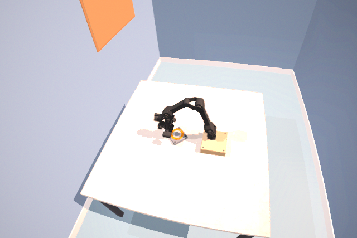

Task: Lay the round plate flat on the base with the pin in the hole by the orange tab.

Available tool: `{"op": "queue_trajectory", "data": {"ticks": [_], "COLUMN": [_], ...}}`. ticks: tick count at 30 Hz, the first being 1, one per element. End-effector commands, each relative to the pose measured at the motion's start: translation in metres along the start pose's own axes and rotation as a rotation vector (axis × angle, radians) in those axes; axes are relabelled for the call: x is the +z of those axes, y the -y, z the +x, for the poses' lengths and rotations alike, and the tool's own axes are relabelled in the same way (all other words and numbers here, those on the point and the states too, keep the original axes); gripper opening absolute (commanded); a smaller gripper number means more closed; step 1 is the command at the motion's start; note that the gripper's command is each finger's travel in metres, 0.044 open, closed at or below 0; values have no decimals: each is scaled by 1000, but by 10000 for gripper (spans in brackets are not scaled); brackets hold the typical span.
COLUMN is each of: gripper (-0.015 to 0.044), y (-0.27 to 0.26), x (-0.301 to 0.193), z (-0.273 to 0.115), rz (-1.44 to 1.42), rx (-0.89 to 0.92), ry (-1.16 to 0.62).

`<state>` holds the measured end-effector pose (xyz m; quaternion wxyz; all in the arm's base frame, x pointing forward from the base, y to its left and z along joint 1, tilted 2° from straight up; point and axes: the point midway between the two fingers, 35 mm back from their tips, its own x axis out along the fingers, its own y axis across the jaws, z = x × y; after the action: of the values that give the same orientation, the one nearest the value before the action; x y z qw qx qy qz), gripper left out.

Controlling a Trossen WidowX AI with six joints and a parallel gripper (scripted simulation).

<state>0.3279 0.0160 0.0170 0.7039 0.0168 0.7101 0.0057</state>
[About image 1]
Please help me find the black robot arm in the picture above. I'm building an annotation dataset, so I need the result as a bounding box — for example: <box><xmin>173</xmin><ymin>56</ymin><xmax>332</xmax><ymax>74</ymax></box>
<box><xmin>154</xmin><ymin>97</ymin><xmax>216</xmax><ymax>140</ymax></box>

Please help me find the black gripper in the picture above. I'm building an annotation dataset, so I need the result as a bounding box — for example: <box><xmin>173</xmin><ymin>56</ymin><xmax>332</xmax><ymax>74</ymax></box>
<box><xmin>162</xmin><ymin>118</ymin><xmax>176</xmax><ymax>138</ymax></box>

